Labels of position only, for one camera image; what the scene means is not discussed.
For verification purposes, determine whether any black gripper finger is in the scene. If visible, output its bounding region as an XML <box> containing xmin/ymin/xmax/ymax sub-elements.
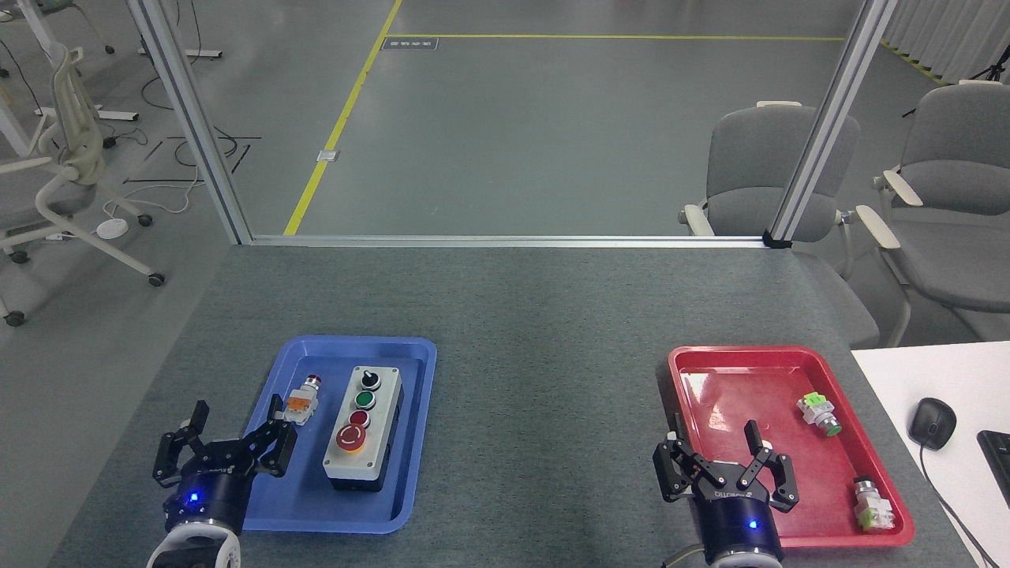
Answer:
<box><xmin>735</xmin><ymin>419</ymin><xmax>801</xmax><ymax>513</ymax></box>
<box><xmin>652</xmin><ymin>432</ymin><xmax>717</xmax><ymax>504</ymax></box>
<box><xmin>227</xmin><ymin>394</ymin><xmax>300</xmax><ymax>479</ymax></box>
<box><xmin>152</xmin><ymin>400</ymin><xmax>211</xmax><ymax>486</ymax></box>

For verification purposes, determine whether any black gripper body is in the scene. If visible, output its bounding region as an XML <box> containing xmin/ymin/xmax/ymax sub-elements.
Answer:
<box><xmin>690</xmin><ymin>480</ymin><xmax>784</xmax><ymax>566</ymax></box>
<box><xmin>163</xmin><ymin>451</ymin><xmax>255</xmax><ymax>536</ymax></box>

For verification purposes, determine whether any grey control box with buttons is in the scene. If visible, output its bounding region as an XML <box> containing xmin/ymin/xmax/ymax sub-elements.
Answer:
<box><xmin>321</xmin><ymin>364</ymin><xmax>406</xmax><ymax>494</ymax></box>

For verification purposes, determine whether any red push button orange block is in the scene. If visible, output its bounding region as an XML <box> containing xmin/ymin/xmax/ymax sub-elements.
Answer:
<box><xmin>282</xmin><ymin>376</ymin><xmax>323</xmax><ymax>428</ymax></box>

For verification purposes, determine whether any blue plastic tray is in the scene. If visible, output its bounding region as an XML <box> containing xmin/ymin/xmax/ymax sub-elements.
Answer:
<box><xmin>235</xmin><ymin>335</ymin><xmax>439</xmax><ymax>536</ymax></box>

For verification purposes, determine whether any red plastic tray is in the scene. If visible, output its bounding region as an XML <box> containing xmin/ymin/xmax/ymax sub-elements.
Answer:
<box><xmin>667</xmin><ymin>345</ymin><xmax>917</xmax><ymax>550</ymax></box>

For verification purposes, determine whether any white desk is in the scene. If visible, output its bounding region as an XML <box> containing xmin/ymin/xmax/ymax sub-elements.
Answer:
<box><xmin>850</xmin><ymin>340</ymin><xmax>1010</xmax><ymax>568</ymax></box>

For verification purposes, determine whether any black computer mouse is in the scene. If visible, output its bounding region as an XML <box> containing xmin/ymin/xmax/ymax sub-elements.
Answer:
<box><xmin>907</xmin><ymin>397</ymin><xmax>959</xmax><ymax>452</ymax></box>

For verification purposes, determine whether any black keyboard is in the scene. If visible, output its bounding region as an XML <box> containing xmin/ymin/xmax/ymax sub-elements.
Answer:
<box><xmin>976</xmin><ymin>429</ymin><xmax>1010</xmax><ymax>508</ymax></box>

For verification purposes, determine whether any white mesh office chair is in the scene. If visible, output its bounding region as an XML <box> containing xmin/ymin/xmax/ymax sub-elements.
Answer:
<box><xmin>0</xmin><ymin>43</ymin><xmax>167</xmax><ymax>329</ymax></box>

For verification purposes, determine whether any grey armchair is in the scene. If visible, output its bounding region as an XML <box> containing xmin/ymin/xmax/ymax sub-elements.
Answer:
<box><xmin>678</xmin><ymin>99</ymin><xmax>913</xmax><ymax>349</ymax></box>
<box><xmin>855</xmin><ymin>79</ymin><xmax>1010</xmax><ymax>342</ymax></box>

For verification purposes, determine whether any black tripod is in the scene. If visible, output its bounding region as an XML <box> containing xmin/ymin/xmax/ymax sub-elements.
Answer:
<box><xmin>968</xmin><ymin>46</ymin><xmax>1010</xmax><ymax>84</ymax></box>

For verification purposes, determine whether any green push button switch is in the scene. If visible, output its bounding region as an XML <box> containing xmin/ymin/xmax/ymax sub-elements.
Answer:
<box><xmin>851</xmin><ymin>476</ymin><xmax>896</xmax><ymax>534</ymax></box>
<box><xmin>796</xmin><ymin>392</ymin><xmax>844</xmax><ymax>438</ymax></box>

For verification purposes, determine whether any black mouse cable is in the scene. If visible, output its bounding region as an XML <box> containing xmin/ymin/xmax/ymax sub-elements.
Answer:
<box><xmin>918</xmin><ymin>445</ymin><xmax>1000</xmax><ymax>568</ymax></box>

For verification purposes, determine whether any white floor cable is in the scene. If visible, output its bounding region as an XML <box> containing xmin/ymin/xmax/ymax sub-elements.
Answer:
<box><xmin>102</xmin><ymin>162</ymin><xmax>208</xmax><ymax>222</ymax></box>

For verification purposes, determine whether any silver aluminium rail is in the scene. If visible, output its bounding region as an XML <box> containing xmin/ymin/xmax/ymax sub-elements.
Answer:
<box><xmin>250</xmin><ymin>234</ymin><xmax>771</xmax><ymax>250</ymax></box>

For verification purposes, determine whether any black floor cable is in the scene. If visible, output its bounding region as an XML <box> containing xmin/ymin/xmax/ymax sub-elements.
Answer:
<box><xmin>122</xmin><ymin>0</ymin><xmax>263</xmax><ymax>185</ymax></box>

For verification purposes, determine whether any silver aluminium post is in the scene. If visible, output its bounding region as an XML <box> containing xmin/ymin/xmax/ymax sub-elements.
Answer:
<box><xmin>762</xmin><ymin>0</ymin><xmax>900</xmax><ymax>250</ymax></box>
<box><xmin>126</xmin><ymin>0</ymin><xmax>254</xmax><ymax>246</ymax></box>

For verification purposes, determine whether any white desk frame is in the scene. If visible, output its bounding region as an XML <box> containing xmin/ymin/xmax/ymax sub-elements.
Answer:
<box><xmin>0</xmin><ymin>0</ymin><xmax>224</xmax><ymax>159</ymax></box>

